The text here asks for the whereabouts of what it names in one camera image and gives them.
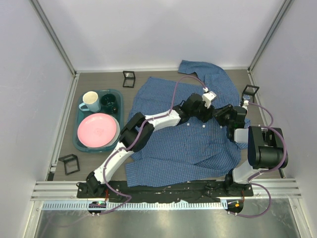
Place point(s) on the dark green mug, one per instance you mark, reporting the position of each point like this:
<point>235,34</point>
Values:
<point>109,104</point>

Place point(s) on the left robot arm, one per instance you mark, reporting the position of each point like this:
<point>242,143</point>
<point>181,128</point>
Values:
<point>137,132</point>

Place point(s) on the teal plastic tray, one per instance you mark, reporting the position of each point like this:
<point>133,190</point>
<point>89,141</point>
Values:
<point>80,115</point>

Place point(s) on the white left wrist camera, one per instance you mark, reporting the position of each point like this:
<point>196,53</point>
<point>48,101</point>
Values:
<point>208,98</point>

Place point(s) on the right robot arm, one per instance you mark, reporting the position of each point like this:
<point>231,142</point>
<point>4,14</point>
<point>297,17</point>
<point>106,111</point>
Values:
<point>267,150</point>

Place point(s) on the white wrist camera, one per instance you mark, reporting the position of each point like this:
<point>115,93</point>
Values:
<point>244,104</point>
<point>208,98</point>

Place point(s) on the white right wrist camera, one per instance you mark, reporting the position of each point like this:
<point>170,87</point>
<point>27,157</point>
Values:
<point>244,104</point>

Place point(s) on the light blue mug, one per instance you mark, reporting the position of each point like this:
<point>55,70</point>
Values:
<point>91,102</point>

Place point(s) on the blue plaid shirt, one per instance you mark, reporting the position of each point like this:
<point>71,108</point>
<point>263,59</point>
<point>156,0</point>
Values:
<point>183,153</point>

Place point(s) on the pink plate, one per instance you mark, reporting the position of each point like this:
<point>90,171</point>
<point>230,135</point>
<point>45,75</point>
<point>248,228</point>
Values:
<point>98,130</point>

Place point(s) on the black display box back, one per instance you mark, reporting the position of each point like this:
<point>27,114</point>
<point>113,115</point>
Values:
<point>129,79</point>

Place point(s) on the black display box right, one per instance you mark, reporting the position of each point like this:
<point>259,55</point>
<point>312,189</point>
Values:
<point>249,92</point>

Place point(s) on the aluminium frame rail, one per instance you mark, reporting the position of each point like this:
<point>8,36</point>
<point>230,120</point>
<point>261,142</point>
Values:
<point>52,34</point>

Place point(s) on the black display box front-left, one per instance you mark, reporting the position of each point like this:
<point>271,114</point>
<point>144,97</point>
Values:
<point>71,164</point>

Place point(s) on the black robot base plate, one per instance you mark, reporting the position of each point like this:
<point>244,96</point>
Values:
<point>196,191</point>

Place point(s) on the white slotted cable duct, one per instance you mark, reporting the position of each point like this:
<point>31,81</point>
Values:
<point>97,205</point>

